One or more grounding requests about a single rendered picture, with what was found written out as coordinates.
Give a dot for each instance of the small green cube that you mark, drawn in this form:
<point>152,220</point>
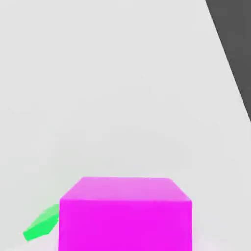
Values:
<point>42,225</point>

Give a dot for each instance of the small magenta cube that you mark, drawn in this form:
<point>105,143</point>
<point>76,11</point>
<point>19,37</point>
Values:
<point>125,221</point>

